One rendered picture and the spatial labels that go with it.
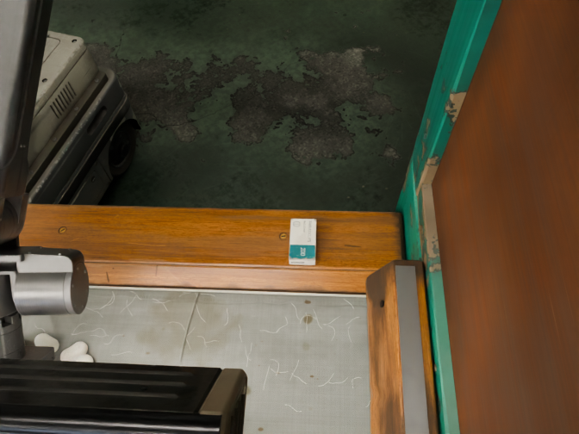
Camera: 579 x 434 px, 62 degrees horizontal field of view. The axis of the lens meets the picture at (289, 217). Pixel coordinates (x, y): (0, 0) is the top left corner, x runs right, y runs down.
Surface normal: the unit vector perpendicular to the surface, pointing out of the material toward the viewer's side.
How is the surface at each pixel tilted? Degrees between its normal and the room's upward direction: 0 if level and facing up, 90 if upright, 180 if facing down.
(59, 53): 0
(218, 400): 58
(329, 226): 0
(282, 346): 0
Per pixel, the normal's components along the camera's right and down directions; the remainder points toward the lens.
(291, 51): -0.04, -0.50
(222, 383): 0.02, -1.00
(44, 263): 0.07, 0.15
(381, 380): -0.93, -0.22
